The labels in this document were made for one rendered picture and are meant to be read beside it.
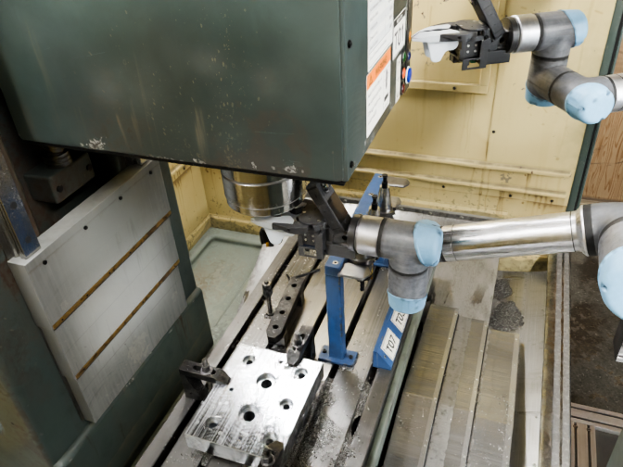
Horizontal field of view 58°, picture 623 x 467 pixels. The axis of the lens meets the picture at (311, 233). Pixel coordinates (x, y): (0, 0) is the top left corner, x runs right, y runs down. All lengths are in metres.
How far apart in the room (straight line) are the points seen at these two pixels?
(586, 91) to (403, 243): 0.47
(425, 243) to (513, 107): 1.05
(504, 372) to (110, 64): 1.38
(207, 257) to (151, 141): 1.56
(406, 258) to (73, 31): 0.67
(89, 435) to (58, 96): 0.88
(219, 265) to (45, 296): 1.27
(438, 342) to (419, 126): 0.75
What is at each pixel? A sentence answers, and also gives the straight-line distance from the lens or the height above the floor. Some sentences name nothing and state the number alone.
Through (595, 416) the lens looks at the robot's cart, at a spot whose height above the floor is 0.23.
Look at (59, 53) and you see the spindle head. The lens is 1.05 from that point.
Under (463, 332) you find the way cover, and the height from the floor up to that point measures 0.72.
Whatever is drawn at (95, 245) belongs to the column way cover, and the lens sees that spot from 1.38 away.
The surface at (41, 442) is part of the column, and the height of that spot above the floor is 0.96.
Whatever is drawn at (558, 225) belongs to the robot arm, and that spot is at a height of 1.46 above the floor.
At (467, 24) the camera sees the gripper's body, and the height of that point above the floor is 1.74.
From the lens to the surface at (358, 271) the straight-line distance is 1.36.
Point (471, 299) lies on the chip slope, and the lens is 2.06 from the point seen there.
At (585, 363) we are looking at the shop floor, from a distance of 2.98.
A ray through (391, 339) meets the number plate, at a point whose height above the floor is 0.94.
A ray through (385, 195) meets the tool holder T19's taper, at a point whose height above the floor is 1.27.
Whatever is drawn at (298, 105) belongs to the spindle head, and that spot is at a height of 1.75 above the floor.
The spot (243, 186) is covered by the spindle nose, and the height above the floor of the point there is 1.57.
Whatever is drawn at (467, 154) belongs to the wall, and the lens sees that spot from 2.09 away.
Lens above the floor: 2.07
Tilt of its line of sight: 35 degrees down
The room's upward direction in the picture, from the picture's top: 4 degrees counter-clockwise
